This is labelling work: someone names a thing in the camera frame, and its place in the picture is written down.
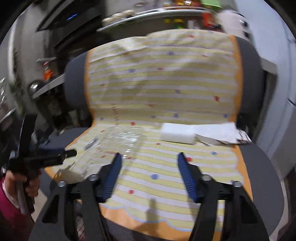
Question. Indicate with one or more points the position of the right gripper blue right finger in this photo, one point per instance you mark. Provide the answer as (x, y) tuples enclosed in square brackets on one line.
[(189, 181)]

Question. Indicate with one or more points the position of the white sponge block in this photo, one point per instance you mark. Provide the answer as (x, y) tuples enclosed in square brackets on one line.
[(177, 133)]

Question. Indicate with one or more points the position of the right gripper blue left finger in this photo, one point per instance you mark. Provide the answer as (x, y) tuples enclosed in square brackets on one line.
[(112, 175)]

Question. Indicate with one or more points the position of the clear plastic tray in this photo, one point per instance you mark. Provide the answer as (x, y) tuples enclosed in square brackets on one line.
[(99, 151)]

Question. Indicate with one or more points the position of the person's left hand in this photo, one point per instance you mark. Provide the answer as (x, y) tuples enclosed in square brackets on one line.
[(12, 178)]

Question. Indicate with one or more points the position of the yellow striped dotted cloth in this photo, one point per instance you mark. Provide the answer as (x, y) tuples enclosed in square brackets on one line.
[(180, 76)]

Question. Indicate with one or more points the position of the white paper napkin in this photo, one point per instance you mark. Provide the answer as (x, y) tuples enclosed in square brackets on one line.
[(217, 134)]

